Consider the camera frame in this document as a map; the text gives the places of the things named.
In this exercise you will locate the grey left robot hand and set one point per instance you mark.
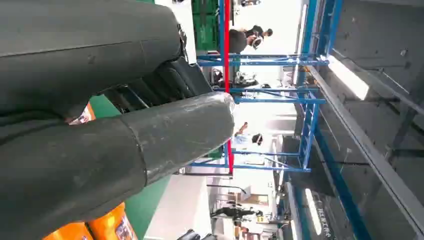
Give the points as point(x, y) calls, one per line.
point(82, 43)

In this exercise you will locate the orange drink bottle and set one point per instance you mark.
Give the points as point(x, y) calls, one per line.
point(111, 223)
point(71, 232)
point(84, 116)

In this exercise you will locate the green crate stack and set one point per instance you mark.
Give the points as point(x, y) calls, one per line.
point(205, 26)

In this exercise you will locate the red vertical pole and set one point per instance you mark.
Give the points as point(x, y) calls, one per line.
point(227, 46)

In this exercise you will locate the person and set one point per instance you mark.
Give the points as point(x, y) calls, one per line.
point(246, 139)
point(246, 38)
point(235, 212)

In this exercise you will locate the long white ceiling light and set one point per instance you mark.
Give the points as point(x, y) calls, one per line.
point(313, 212)
point(348, 78)

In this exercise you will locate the blue metal frame rack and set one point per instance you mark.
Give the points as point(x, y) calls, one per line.
point(308, 109)

